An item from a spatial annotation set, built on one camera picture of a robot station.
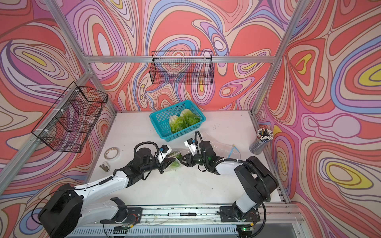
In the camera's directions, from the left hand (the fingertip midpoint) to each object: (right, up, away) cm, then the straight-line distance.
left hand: (175, 159), depth 80 cm
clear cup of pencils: (+50, +13, +3) cm, 52 cm away
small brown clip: (-43, -7, +8) cm, 45 cm away
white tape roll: (-43, 0, +15) cm, 46 cm away
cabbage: (0, -3, +2) cm, 4 cm away
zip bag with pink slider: (+1, +3, +2) cm, 3 cm away
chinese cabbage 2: (+7, +23, +22) cm, 33 cm away
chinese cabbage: (-2, +20, +20) cm, 29 cm away
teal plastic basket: (-15, +24, +31) cm, 42 cm away
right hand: (+3, -3, +4) cm, 6 cm away
